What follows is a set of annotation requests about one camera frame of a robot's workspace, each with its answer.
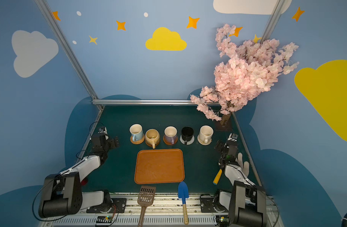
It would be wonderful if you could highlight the white speckled mug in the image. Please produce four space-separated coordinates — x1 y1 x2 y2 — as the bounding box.
199 125 214 143

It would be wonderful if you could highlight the woven rattan coaster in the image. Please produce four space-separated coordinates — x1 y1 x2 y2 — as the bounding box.
130 136 145 145

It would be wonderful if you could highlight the light blue mug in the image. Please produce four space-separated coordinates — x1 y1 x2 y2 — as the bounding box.
130 124 143 141

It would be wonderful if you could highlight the grey woven coaster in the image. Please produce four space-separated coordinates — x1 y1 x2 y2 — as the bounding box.
180 136 195 145

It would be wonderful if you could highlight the wooden coaster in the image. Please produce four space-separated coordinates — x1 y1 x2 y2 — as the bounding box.
163 135 178 146
145 141 160 149

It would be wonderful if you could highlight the black mug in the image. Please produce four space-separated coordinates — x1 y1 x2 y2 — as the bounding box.
181 126 194 141

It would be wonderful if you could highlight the beige glazed mug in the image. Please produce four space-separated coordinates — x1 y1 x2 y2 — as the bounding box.
145 129 160 146

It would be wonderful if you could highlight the purple mug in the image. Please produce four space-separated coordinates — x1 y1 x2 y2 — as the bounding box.
164 126 177 137

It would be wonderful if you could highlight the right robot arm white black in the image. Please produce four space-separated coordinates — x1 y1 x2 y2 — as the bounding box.
213 140 267 227

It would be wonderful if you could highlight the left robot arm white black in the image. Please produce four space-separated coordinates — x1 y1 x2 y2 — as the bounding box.
38 132 120 218

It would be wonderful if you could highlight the white work glove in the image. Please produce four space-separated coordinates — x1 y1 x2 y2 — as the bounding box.
236 153 250 176

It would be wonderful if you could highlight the yellow toy shovel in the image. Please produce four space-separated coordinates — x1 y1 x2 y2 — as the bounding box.
213 169 223 185

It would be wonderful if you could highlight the brown wooden tray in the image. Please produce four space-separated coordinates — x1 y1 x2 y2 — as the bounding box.
134 148 185 184

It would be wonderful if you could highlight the red black handheld device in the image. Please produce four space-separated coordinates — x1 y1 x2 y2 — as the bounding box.
81 177 88 186

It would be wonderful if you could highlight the brown slotted spatula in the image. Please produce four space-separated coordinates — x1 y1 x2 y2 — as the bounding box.
137 185 156 227

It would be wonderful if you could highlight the right controller board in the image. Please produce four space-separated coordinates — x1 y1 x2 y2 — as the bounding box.
215 216 230 227

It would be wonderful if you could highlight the controller board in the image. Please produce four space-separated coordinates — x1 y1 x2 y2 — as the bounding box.
215 216 230 227
95 216 113 227

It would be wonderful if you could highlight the left controller board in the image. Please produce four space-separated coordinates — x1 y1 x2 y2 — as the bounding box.
95 216 113 227

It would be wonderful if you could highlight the pink cherry blossom tree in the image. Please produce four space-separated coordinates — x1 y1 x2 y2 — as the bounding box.
190 24 299 121

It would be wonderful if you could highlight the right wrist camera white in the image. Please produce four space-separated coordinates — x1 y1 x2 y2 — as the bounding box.
227 132 238 142

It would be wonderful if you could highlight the tree base plate dark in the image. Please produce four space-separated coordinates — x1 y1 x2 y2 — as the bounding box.
215 114 232 131

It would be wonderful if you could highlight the aluminium frame rail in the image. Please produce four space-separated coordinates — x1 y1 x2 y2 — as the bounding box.
92 99 219 107

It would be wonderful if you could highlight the blue spatula wooden handle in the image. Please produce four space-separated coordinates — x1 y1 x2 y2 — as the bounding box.
178 181 189 225

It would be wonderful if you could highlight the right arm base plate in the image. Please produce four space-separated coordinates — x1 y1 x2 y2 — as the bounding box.
200 195 228 213

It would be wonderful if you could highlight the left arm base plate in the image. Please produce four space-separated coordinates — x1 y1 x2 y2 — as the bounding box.
86 198 127 214

